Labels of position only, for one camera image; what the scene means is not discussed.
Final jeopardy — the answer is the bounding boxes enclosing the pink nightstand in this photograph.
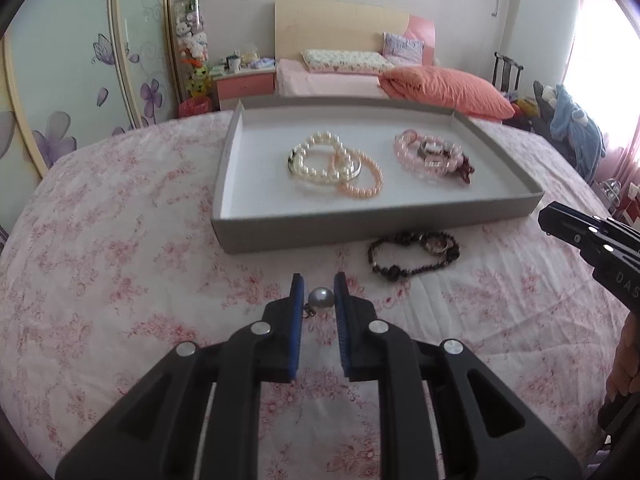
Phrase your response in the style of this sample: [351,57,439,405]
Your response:
[215,67,277,111]

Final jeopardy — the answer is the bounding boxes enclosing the purple pillow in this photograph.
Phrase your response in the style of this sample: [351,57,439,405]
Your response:
[382,32,426,66]

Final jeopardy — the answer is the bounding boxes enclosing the white floral pillow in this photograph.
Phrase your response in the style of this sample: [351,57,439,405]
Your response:
[301,49,396,75]

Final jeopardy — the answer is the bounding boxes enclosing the black chair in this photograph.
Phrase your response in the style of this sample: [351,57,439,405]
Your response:
[531,80,596,181]

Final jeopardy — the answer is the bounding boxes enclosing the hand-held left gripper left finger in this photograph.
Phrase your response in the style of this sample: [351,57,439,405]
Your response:
[55,273,307,480]

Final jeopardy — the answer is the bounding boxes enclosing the grey cardboard tray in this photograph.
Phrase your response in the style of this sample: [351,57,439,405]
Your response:
[211,96,546,255]

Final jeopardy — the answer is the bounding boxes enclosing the metal wire rack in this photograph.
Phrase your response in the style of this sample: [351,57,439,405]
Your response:
[602,177,623,208]

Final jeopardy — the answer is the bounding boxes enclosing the pink bed mattress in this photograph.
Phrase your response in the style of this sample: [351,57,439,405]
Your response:
[276,58,396,101]

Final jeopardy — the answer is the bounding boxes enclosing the pink crystal bracelet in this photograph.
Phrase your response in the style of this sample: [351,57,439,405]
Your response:
[393,129,463,178]

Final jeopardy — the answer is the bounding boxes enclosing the orange pillow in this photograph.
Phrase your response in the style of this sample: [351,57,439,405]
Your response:
[378,65,516,121]

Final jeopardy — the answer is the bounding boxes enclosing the green yellow plush toy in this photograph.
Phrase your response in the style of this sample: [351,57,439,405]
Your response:
[186,60,211,98]

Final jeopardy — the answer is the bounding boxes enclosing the pink curtain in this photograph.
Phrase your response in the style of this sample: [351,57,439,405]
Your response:
[565,0,640,211]

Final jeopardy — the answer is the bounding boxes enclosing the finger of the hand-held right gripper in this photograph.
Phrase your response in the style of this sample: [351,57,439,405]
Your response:
[537,201,608,261]

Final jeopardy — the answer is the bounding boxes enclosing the floral sliding door wardrobe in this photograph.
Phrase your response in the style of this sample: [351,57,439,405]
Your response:
[0,0,173,186]

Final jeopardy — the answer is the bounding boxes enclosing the red bag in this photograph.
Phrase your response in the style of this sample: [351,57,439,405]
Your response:
[178,96,212,120]

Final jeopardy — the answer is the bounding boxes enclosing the person's right hand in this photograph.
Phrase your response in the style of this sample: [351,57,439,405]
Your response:
[605,312,640,403]

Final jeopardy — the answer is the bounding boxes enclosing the white pearl bracelet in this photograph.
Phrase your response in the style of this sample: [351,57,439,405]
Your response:
[287,131,353,185]

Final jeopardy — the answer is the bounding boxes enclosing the blue plush garment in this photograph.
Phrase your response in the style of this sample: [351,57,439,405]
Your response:
[550,84,606,183]

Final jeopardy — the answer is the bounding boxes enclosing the tissue packs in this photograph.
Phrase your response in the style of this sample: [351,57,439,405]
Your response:
[240,50,277,72]

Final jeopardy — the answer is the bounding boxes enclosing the pile of colourful clothes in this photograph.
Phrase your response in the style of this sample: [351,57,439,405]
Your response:
[502,92,541,133]

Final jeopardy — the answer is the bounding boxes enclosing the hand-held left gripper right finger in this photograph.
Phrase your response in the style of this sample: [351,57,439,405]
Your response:
[333,271,583,480]

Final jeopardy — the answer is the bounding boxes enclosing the pink pearl bracelet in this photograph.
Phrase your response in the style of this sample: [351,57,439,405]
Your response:
[330,146,385,200]

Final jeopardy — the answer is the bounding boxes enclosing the dark red bead bracelet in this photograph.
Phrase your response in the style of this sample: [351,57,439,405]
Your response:
[450,152,476,186]

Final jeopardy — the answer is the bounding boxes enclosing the beige pink headboard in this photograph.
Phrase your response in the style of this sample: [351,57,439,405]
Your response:
[274,0,437,68]

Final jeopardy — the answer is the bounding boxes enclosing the grey pearl pendant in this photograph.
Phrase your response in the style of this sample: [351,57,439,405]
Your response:
[302,287,335,318]

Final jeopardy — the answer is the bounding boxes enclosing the clear tube of plush toys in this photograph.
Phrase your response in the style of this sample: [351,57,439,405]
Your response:
[173,0,211,101]

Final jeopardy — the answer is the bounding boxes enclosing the dark wooden chair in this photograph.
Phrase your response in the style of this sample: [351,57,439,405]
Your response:
[492,51,524,93]

